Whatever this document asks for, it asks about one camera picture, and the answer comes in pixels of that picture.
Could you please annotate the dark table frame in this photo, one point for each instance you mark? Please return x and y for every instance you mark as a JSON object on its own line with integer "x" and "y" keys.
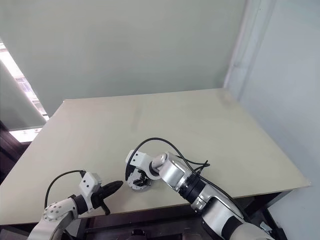
{"x": 155, "y": 220}

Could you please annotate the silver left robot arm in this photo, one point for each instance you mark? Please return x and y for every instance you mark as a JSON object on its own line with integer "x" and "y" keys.
{"x": 56, "y": 212}

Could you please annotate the silver motor housing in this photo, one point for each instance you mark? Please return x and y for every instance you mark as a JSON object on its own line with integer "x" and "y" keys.
{"x": 147, "y": 186}

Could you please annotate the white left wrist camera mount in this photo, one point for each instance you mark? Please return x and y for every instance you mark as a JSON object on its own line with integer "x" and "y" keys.
{"x": 88, "y": 185}

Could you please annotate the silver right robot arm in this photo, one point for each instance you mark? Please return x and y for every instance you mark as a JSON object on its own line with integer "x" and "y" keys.
{"x": 175, "y": 172}

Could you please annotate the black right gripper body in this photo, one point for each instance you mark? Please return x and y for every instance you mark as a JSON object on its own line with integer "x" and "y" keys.
{"x": 129, "y": 173}

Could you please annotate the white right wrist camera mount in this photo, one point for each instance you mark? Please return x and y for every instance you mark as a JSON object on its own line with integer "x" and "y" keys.
{"x": 141, "y": 160}

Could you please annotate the dark wooden cabinet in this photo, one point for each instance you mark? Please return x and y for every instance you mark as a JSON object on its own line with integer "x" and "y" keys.
{"x": 10, "y": 152}

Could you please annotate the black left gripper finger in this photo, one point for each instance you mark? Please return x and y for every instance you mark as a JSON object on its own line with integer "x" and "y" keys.
{"x": 112, "y": 193}

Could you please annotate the small metal bracket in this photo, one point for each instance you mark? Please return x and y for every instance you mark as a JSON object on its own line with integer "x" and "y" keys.
{"x": 265, "y": 227}

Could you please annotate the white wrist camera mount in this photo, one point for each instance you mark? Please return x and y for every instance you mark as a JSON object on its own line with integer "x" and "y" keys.
{"x": 141, "y": 160}
{"x": 88, "y": 185}

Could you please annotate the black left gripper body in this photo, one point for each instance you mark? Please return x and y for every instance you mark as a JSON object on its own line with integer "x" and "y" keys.
{"x": 99, "y": 197}

